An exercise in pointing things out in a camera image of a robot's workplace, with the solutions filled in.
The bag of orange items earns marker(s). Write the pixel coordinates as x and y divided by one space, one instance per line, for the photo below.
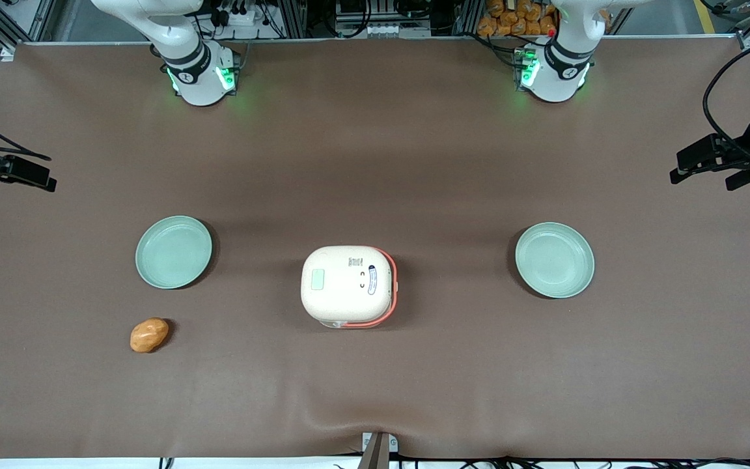
512 18

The brown table mat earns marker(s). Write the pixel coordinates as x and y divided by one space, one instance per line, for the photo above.
414 163

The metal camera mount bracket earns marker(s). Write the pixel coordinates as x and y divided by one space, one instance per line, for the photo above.
378 449

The white power strip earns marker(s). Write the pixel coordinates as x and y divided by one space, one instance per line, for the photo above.
235 14

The grey electronics box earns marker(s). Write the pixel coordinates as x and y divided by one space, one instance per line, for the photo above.
381 16

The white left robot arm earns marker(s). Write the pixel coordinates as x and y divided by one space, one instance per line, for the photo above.
560 65

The pale green round plate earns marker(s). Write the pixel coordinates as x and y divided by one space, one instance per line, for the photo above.
555 260
173 252

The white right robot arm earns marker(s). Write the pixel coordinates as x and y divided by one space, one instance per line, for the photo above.
186 58

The orange brown potato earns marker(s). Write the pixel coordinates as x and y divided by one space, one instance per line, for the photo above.
148 335

